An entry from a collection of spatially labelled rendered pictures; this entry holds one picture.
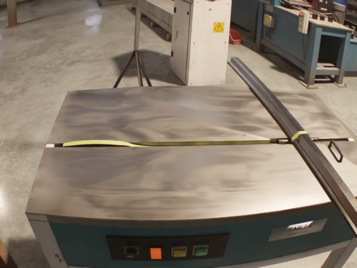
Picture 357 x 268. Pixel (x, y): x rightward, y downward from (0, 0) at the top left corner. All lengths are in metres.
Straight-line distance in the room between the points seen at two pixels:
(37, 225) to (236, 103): 0.68
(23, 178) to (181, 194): 1.43
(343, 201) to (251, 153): 0.28
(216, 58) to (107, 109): 1.96
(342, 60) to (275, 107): 2.73
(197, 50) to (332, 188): 2.15
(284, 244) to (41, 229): 0.56
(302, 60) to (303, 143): 2.63
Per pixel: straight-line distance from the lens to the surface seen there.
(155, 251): 0.67
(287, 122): 0.93
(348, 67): 4.13
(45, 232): 0.70
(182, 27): 2.83
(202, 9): 2.64
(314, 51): 3.28
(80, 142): 0.81
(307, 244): 0.84
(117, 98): 1.01
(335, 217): 0.80
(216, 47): 2.79
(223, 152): 0.79
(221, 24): 2.75
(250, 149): 0.82
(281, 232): 0.74
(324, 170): 0.78
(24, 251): 1.58
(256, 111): 0.99
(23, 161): 2.12
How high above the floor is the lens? 1.19
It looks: 33 degrees down
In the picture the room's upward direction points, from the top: 4 degrees clockwise
